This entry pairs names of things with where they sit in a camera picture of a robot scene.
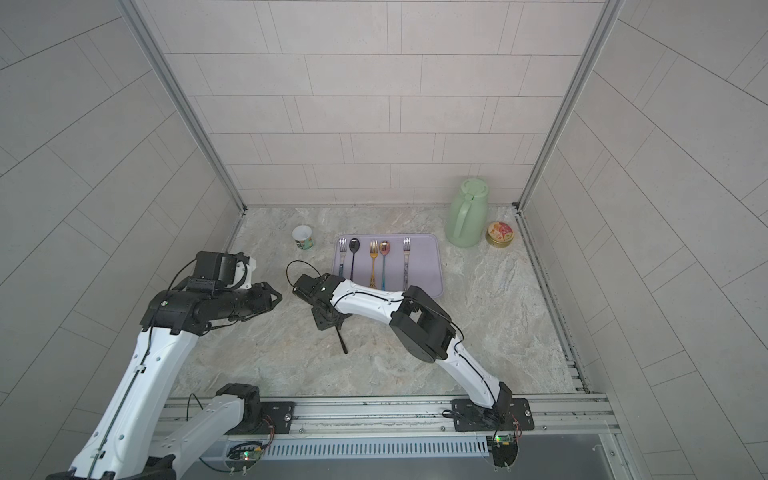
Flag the black glossy spoon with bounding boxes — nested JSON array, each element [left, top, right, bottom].
[[348, 237, 360, 280]]

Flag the dark grey spoon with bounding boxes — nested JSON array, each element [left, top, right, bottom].
[[335, 326, 349, 355]]

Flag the gold ornate fork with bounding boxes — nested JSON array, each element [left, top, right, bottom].
[[369, 240, 379, 289]]

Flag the rainbow iridescent spoon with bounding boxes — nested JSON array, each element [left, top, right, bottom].
[[379, 240, 391, 290]]

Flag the silver fork dark handle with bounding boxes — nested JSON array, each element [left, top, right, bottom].
[[402, 237, 411, 291]]

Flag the lilac plastic tray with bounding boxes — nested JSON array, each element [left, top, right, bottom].
[[331, 233, 444, 298]]

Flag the teal handled fork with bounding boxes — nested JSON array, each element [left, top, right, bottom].
[[338, 238, 348, 277]]

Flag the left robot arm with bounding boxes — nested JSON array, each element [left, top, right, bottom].
[[54, 282, 282, 479]]

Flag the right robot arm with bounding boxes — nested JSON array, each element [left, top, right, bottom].
[[293, 273, 512, 427]]

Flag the small white paper cup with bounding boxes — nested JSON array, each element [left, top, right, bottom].
[[292, 225, 314, 250]]

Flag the left circuit board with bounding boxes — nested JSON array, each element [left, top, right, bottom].
[[227, 441, 264, 474]]

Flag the circuit board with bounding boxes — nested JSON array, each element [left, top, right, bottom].
[[227, 441, 264, 474], [486, 434, 519, 469]]

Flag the green plastic jug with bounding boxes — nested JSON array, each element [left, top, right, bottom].
[[445, 178, 490, 248]]

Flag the round yellow tin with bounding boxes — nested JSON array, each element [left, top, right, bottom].
[[485, 221, 515, 248]]

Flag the right circuit board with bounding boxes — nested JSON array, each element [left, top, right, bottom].
[[486, 434, 519, 469]]

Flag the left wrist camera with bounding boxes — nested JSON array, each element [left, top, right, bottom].
[[186, 251, 257, 294]]

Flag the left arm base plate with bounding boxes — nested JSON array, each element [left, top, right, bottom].
[[238, 401, 296, 436]]

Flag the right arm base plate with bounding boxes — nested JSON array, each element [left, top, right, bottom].
[[443, 397, 535, 433]]

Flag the aluminium front rail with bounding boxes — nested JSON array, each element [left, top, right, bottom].
[[119, 392, 619, 442]]

